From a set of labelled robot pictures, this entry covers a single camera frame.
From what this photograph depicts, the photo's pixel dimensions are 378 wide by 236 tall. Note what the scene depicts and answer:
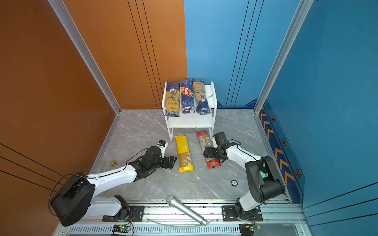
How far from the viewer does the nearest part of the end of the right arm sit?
0.68 metres

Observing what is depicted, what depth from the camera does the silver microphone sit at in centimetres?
71

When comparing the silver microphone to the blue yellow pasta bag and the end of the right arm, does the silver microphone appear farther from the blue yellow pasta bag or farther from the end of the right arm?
the blue yellow pasta bag
